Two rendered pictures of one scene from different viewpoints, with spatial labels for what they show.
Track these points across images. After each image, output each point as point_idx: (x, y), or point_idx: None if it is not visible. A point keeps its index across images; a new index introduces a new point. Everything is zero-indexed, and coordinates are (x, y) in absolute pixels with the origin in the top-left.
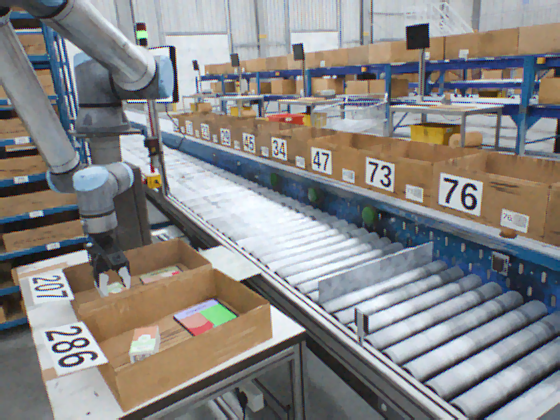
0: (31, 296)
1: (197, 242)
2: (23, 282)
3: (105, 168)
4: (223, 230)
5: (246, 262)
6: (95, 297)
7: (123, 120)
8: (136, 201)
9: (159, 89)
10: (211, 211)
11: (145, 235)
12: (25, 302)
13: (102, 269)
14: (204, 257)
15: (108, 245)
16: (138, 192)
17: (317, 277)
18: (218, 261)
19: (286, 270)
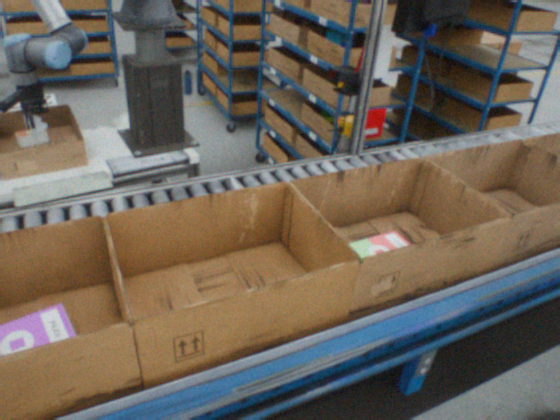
0: (89, 115)
1: None
2: (119, 110)
3: (35, 40)
4: (173, 192)
5: (49, 198)
6: (54, 133)
7: (136, 12)
8: (134, 97)
9: None
10: (252, 184)
11: (138, 134)
12: (81, 114)
13: (21, 109)
14: (13, 151)
15: (14, 94)
16: (134, 90)
17: None
18: (70, 183)
19: (4, 222)
